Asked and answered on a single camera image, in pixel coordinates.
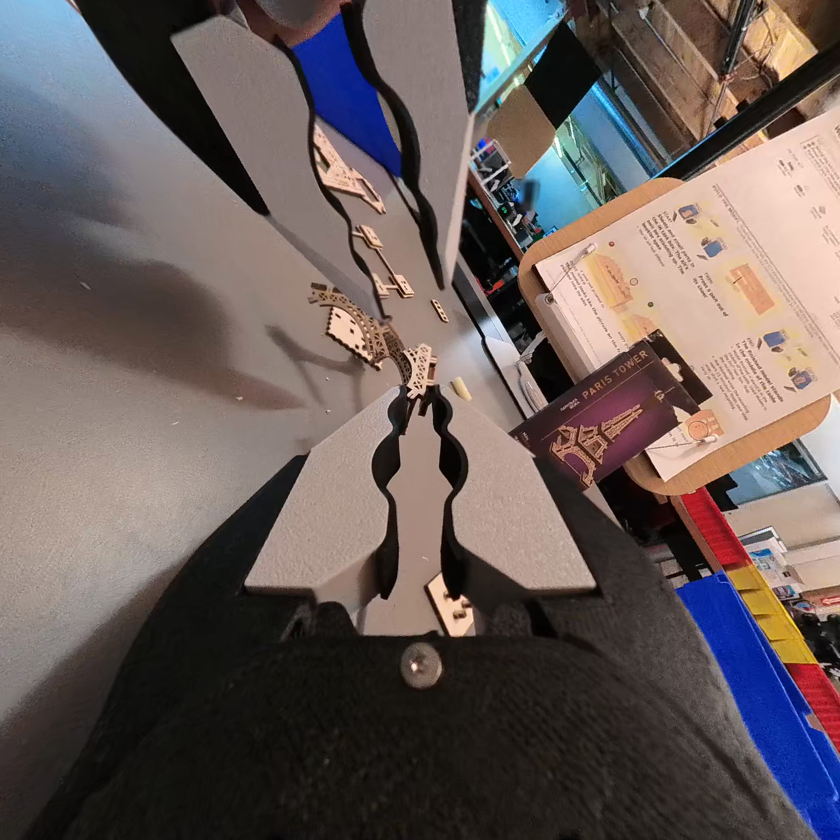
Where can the metal clip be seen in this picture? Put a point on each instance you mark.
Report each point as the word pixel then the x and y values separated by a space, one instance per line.
pixel 571 269

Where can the brown board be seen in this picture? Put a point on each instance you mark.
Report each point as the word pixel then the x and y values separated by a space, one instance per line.
pixel 522 131

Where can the grey desk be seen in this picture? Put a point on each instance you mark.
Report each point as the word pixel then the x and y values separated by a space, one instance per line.
pixel 131 459

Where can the wooden sheet with arch cutouts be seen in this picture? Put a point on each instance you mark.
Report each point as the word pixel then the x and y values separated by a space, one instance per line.
pixel 338 174

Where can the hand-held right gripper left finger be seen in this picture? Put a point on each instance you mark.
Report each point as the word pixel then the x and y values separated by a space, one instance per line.
pixel 315 525

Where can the red and yellow bin row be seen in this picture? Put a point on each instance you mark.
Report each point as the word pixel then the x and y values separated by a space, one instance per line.
pixel 715 525

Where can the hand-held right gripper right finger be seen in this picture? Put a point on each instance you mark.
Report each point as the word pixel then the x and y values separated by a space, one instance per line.
pixel 518 525

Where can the small slotted wooden piece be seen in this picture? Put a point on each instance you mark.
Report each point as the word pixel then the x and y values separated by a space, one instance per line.
pixel 449 604

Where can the brown cardboard clipboard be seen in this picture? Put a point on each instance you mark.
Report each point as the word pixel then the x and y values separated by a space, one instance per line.
pixel 754 453

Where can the black panel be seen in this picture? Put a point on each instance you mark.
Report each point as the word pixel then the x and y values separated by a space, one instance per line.
pixel 561 72

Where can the wooden four-pad frame piece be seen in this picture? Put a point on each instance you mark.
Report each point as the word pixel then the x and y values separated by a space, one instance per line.
pixel 400 285

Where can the black metal pole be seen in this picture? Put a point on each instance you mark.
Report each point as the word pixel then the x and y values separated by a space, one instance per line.
pixel 754 111

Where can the wooden tower base model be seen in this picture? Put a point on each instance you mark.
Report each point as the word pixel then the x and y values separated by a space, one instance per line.
pixel 420 367

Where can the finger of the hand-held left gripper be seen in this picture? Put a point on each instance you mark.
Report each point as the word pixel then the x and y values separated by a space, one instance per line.
pixel 426 85
pixel 249 118

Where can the purple tower package card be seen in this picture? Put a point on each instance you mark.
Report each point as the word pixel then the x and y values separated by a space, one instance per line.
pixel 610 420

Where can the small wooden strip piece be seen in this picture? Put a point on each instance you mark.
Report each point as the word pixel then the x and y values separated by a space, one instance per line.
pixel 439 310

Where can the printed instruction sheet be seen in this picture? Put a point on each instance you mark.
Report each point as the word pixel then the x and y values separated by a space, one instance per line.
pixel 722 275

